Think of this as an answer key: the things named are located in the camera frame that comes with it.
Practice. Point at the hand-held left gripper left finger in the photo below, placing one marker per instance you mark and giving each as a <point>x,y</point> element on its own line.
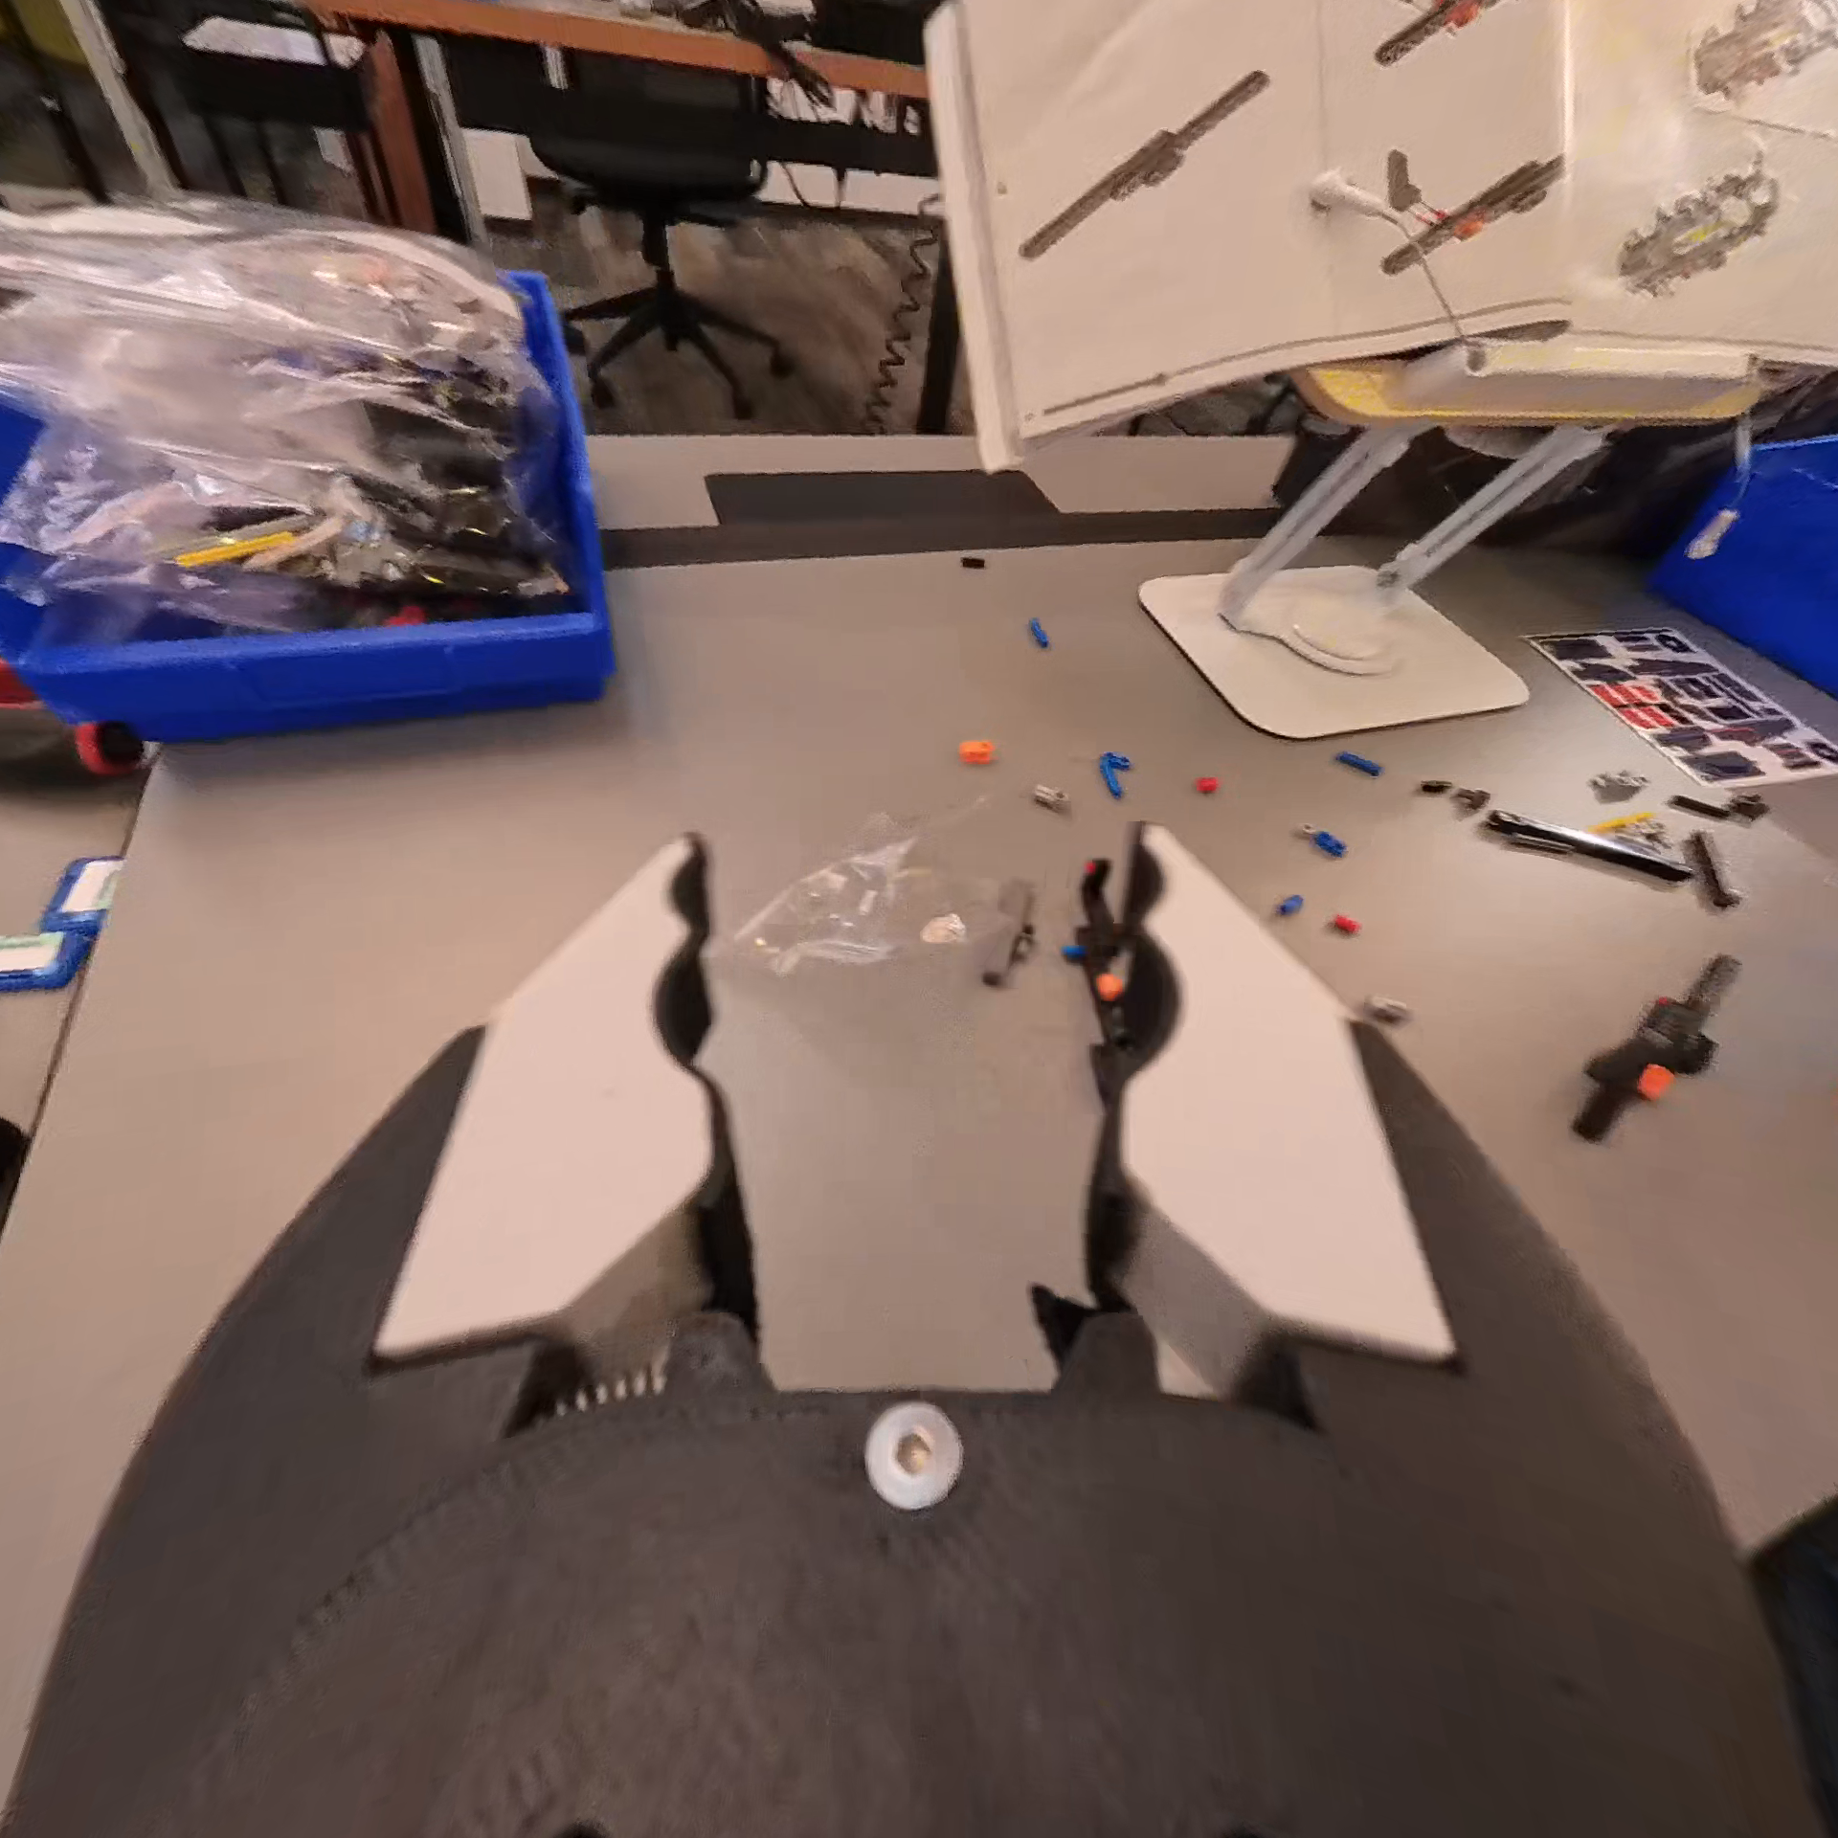
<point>576,1120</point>

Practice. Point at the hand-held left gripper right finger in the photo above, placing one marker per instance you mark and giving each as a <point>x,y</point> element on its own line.
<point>1265,1120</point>

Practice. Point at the black lego drive shaft assembly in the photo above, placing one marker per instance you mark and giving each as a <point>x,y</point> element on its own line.
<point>1100,932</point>

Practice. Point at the black lego side beam assembly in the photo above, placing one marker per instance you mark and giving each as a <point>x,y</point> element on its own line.
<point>1667,1041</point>

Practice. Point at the grey lego beam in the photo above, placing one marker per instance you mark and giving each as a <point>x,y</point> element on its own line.
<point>1010,940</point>

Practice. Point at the blue angled lego piece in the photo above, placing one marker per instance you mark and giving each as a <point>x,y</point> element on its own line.
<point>1114,771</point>

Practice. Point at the long black lego assembly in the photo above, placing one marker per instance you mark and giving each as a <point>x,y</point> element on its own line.
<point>1581,844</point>

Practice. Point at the black lego beam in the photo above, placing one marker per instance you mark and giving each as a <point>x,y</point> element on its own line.
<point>1713,869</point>

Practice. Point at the clear bags of lego parts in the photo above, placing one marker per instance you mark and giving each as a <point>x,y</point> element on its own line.
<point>260,373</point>

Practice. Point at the clear plastic bag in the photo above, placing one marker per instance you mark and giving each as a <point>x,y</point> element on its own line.
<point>848,919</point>

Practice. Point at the white book stand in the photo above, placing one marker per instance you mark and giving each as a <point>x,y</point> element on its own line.
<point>1437,689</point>

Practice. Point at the blue plastic bin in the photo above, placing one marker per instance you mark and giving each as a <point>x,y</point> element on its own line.
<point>1767,559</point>
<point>359,674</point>

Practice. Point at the blue framed card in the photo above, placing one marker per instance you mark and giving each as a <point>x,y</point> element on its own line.
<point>42,961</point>
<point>84,898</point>

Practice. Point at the sticker sheet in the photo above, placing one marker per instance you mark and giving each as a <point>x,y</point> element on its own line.
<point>1680,703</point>

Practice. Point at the red caster wheel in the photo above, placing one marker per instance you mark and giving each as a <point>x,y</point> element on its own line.
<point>109,743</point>

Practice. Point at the open instruction booklet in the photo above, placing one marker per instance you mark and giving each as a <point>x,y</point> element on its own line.
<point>1221,287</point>

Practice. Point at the black office chair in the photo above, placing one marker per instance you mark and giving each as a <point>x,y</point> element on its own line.
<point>647,143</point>

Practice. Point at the brown wooden desk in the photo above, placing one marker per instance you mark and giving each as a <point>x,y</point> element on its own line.
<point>403,128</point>

